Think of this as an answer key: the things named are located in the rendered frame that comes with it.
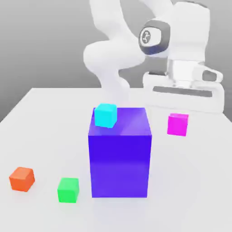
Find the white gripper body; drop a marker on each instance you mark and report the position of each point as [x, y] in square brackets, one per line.
[183, 100]

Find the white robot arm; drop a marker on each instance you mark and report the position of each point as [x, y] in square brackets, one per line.
[112, 52]

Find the small magenta cube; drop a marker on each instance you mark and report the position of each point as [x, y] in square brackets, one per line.
[176, 126]

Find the small cyan cube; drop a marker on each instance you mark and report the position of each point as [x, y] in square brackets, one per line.
[105, 116]

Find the small green cube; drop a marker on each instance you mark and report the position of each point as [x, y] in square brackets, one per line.
[67, 191]

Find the small orange cube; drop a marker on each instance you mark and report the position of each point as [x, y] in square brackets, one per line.
[21, 180]

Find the large blue box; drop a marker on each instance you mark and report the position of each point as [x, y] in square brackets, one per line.
[119, 163]

